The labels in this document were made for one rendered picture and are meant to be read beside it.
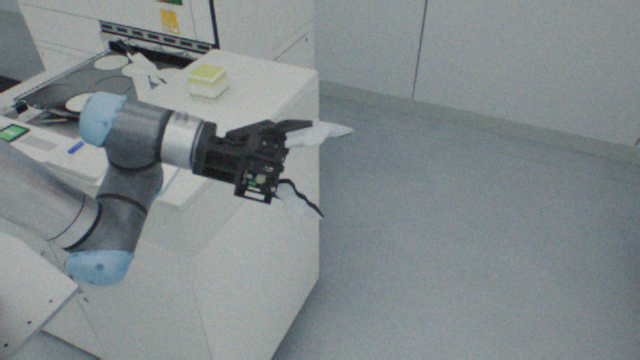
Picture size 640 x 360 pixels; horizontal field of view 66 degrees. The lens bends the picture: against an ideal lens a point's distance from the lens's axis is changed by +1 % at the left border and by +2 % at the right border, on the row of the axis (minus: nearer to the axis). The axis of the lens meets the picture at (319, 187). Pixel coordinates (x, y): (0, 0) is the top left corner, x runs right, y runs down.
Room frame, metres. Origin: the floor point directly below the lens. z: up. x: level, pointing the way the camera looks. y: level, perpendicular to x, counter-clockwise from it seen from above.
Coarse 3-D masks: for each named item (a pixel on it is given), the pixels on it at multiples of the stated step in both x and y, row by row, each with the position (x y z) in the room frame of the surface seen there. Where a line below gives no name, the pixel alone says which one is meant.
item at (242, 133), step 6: (264, 120) 0.65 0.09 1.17; (270, 120) 0.65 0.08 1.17; (246, 126) 0.61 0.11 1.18; (252, 126) 0.61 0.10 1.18; (258, 126) 0.62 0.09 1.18; (264, 126) 0.63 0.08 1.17; (228, 132) 0.58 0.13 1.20; (234, 132) 0.58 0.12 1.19; (240, 132) 0.58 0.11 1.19; (246, 132) 0.59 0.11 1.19; (228, 138) 0.57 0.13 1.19; (234, 138) 0.57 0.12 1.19; (240, 138) 0.57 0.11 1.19; (246, 138) 0.58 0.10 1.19
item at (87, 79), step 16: (160, 64) 1.41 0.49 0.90; (64, 80) 1.30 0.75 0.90; (80, 80) 1.30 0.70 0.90; (96, 80) 1.30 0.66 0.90; (112, 80) 1.30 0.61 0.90; (128, 80) 1.30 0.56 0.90; (32, 96) 1.20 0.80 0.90; (48, 96) 1.21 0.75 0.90; (64, 96) 1.21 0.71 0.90; (128, 96) 1.21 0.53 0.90; (80, 112) 1.12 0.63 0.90
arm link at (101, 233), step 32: (0, 160) 0.43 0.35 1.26; (32, 160) 0.46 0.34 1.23; (0, 192) 0.41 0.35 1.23; (32, 192) 0.42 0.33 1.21; (64, 192) 0.45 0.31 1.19; (32, 224) 0.41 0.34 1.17; (64, 224) 0.43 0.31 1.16; (96, 224) 0.45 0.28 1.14; (128, 224) 0.48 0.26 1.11; (96, 256) 0.42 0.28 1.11; (128, 256) 0.44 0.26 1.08
